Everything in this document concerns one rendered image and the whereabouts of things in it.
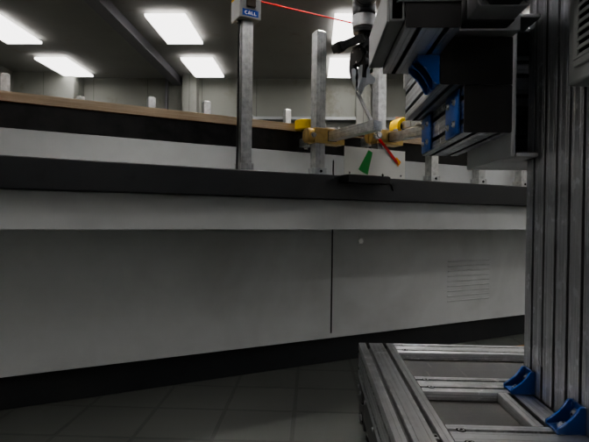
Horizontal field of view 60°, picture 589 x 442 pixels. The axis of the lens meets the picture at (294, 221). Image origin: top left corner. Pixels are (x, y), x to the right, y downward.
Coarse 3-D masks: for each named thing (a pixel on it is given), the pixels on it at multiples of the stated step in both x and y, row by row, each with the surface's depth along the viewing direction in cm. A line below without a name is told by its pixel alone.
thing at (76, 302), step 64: (0, 128) 141; (64, 128) 148; (128, 128) 157; (192, 128) 167; (256, 128) 178; (0, 256) 141; (64, 256) 149; (128, 256) 157; (192, 256) 167; (256, 256) 178; (320, 256) 191; (384, 256) 205; (448, 256) 222; (512, 256) 242; (0, 320) 141; (64, 320) 149; (128, 320) 158; (192, 320) 167; (256, 320) 178; (320, 320) 191; (384, 320) 206; (448, 320) 222; (512, 320) 246; (0, 384) 144; (64, 384) 152; (128, 384) 160
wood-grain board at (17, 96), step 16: (0, 96) 140; (16, 96) 141; (32, 96) 143; (48, 96) 145; (112, 112) 154; (128, 112) 156; (144, 112) 158; (160, 112) 161; (176, 112) 163; (192, 112) 165; (272, 128) 179; (288, 128) 182; (416, 144) 211
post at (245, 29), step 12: (240, 24) 153; (252, 24) 153; (240, 36) 153; (252, 36) 153; (240, 48) 153; (252, 48) 153; (240, 60) 152; (240, 72) 152; (240, 84) 152; (240, 96) 152; (240, 108) 152; (240, 120) 152; (240, 132) 152; (240, 144) 152; (240, 156) 152; (240, 168) 151; (252, 168) 153
